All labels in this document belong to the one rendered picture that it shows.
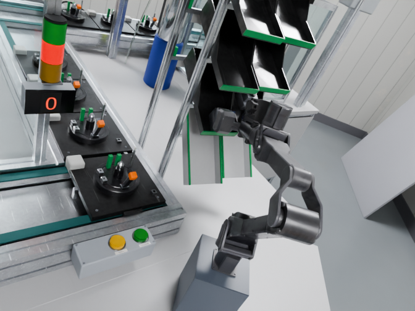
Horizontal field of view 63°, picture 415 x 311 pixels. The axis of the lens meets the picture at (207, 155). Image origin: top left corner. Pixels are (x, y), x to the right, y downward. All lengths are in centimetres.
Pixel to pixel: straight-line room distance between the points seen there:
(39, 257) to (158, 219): 33
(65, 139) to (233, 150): 60
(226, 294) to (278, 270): 41
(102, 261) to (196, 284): 25
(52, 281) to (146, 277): 24
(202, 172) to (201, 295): 45
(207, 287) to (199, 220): 42
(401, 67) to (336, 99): 83
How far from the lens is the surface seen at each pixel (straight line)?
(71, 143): 121
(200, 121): 104
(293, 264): 131
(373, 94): 502
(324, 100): 490
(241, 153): 130
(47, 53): 90
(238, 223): 78
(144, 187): 111
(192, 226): 121
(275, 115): 81
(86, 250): 94
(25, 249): 94
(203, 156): 118
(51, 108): 97
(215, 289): 86
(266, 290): 118
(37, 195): 111
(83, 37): 215
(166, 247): 112
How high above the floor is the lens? 172
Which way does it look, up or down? 34 degrees down
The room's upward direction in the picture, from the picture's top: 25 degrees clockwise
